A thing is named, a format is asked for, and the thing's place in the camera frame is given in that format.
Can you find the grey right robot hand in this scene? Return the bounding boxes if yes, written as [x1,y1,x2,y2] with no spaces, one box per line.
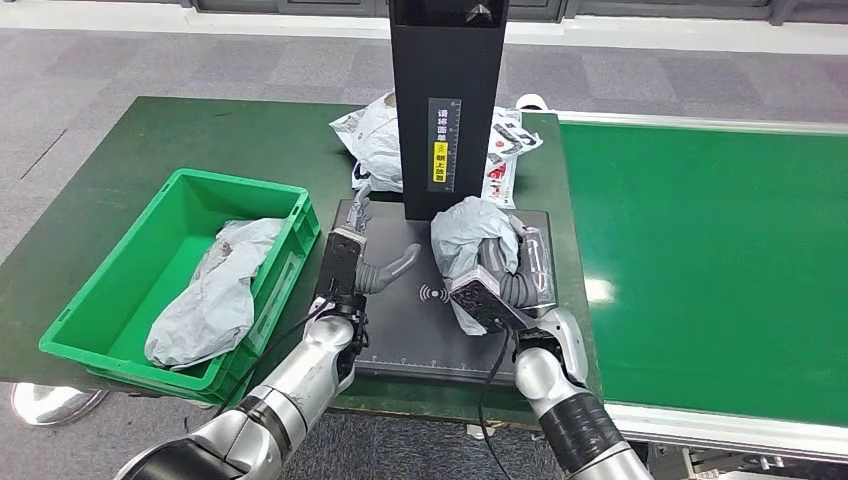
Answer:
[476,226,558,310]

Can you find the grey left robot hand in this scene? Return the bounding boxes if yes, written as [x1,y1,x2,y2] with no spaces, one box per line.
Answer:
[347,185,423,296]

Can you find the pale parcel bag red print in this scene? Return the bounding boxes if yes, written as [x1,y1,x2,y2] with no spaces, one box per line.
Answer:
[430,196,528,337]

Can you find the grey parcel bag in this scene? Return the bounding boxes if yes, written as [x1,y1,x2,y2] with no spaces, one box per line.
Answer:
[144,217,287,371]

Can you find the black scanner machine with column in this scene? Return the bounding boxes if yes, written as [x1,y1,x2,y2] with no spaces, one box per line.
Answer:
[329,0,564,387]

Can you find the green conveyor belt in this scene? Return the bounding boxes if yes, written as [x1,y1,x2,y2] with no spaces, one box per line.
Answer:
[558,122,848,425]

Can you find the white mailer bag red print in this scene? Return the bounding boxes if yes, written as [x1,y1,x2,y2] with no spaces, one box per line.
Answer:
[480,109,545,210]

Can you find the white mailer bag black lettering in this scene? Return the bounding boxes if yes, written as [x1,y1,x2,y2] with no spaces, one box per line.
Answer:
[329,91,405,195]

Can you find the black and yellow column sticker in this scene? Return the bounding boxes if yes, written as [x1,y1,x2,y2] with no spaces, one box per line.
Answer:
[427,97,463,195]

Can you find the green plastic crate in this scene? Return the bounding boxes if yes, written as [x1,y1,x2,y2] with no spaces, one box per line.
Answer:
[38,167,323,407]

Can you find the round silver table foot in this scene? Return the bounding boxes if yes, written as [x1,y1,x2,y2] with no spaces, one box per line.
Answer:
[9,382,109,429]

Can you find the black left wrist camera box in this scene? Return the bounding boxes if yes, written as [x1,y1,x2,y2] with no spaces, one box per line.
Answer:
[314,228,367,316]

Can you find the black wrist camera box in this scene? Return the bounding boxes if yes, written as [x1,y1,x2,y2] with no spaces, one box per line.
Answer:
[449,268,531,334]
[314,228,367,316]

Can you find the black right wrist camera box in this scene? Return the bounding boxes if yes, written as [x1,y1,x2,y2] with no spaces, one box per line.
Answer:
[449,268,531,334]

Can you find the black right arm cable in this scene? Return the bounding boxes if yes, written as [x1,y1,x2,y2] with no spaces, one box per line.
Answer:
[476,327,515,480]

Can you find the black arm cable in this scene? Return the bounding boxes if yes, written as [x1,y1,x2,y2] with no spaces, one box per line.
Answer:
[476,327,515,480]
[208,298,333,420]

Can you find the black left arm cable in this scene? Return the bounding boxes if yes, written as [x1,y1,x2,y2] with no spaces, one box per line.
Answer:
[208,298,333,420]

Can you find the aluminium conveyor frame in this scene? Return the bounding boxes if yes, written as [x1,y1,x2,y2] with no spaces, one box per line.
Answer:
[556,111,848,480]

